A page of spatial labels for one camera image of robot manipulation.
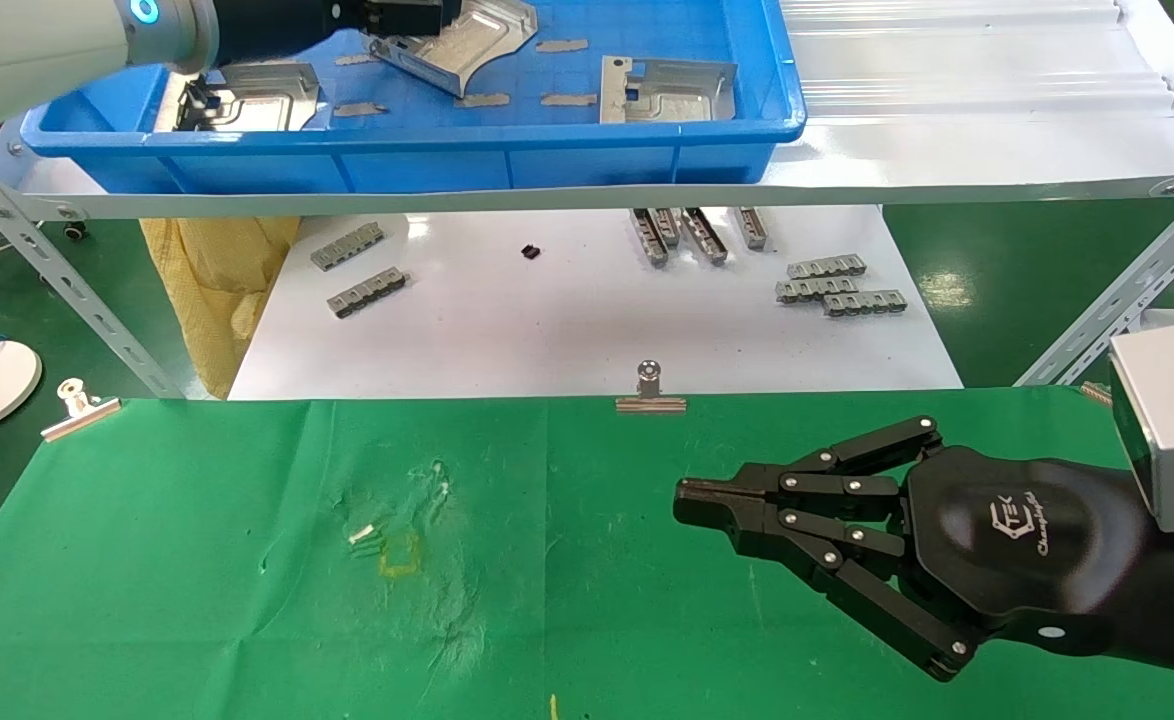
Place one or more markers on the yellow mesh bag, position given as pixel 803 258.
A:
pixel 217 290

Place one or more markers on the white flat board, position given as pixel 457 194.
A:
pixel 567 320

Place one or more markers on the curved-edge sheet metal part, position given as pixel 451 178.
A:
pixel 477 50

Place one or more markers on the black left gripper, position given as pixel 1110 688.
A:
pixel 312 25

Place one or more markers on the small white scrap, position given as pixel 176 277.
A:
pixel 361 536

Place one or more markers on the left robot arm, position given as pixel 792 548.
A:
pixel 67 45

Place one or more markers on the grey metal link bar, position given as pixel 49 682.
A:
pixel 668 225
pixel 752 228
pixel 809 290
pixel 705 236
pixel 650 240
pixel 865 303
pixel 347 246
pixel 369 292
pixel 827 267

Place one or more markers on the blue plastic bin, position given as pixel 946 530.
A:
pixel 427 165

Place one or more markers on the white metal shelf rack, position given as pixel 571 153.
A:
pixel 947 165

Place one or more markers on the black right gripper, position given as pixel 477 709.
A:
pixel 1017 545

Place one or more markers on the green table cloth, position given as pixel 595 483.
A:
pixel 247 600

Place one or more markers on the silver binder clip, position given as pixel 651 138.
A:
pixel 651 402
pixel 77 415
pixel 1096 393

